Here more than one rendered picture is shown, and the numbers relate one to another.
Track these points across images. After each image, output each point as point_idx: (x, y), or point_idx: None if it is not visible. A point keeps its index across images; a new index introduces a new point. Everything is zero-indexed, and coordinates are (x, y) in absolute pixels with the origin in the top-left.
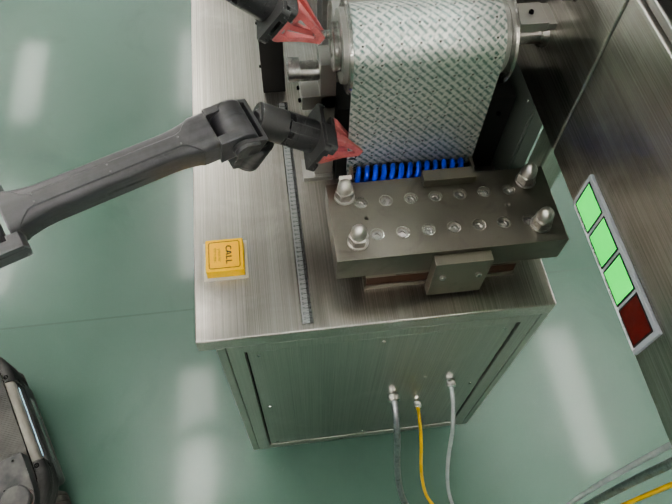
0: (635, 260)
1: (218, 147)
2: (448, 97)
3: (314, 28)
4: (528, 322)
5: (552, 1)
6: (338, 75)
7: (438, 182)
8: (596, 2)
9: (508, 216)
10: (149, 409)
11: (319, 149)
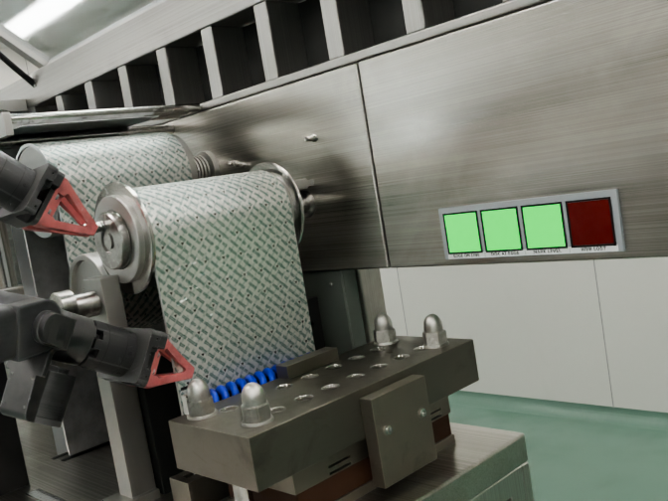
0: (537, 191)
1: (13, 316)
2: (258, 261)
3: (83, 210)
4: (519, 494)
5: (296, 174)
6: (126, 276)
7: (302, 366)
8: (335, 112)
9: (400, 354)
10: None
11: (144, 342)
